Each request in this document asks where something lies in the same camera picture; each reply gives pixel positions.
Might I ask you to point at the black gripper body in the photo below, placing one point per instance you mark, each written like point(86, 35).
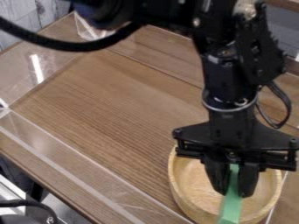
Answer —
point(235, 139)

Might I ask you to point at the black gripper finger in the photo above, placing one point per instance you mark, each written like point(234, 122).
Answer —
point(218, 172)
point(247, 179)

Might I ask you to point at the green rectangular block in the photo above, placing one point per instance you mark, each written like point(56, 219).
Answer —
point(231, 204)

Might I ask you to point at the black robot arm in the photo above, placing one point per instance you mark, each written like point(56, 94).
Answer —
point(242, 61)

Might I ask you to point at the brown wooden bowl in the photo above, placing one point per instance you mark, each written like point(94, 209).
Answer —
point(199, 201)

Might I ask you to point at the clear acrylic enclosure wall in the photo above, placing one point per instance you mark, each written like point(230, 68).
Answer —
point(99, 153)

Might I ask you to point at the clear acrylic corner bracket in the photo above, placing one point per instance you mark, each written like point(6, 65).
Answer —
point(87, 29)

